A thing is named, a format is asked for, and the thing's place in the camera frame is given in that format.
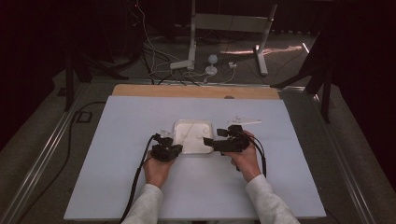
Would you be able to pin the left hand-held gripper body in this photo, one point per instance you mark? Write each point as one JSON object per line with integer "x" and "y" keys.
{"x": 163, "y": 152}

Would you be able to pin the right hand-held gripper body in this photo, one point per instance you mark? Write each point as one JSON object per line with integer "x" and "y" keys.
{"x": 236, "y": 144}

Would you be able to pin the white marshmallow ball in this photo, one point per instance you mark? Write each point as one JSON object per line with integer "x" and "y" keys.
{"x": 206, "y": 130}
{"x": 184, "y": 136}

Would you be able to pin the white square tray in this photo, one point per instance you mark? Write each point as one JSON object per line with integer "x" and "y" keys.
{"x": 196, "y": 146}

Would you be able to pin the thin wooden skewer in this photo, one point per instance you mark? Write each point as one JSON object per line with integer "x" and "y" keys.
{"x": 188, "y": 133}

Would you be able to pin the person's left hand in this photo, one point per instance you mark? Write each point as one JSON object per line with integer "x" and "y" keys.
{"x": 157, "y": 172}

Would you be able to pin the person's right hand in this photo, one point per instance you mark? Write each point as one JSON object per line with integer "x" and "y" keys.
{"x": 249, "y": 163}

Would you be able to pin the white table mat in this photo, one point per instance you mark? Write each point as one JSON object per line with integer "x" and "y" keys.
{"x": 199, "y": 193}

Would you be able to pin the small white plug adapter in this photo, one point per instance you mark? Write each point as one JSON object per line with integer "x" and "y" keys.
{"x": 232, "y": 65}

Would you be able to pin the white power strip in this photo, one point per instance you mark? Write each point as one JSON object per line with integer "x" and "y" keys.
{"x": 180, "y": 64}

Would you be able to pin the white round device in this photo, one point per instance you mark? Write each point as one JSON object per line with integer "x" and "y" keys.
{"x": 212, "y": 59}

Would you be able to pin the black square floor plate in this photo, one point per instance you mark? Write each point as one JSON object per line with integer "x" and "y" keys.
{"x": 84, "y": 116}

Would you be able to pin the black tripod stand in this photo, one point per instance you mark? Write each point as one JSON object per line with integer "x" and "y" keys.
{"x": 325, "y": 93}
{"x": 70, "y": 81}

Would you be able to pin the white metal stand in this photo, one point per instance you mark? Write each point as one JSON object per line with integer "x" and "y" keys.
{"x": 230, "y": 22}

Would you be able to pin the metal floor rail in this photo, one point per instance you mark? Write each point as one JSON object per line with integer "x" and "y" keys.
{"x": 345, "y": 161}
{"x": 40, "y": 161}

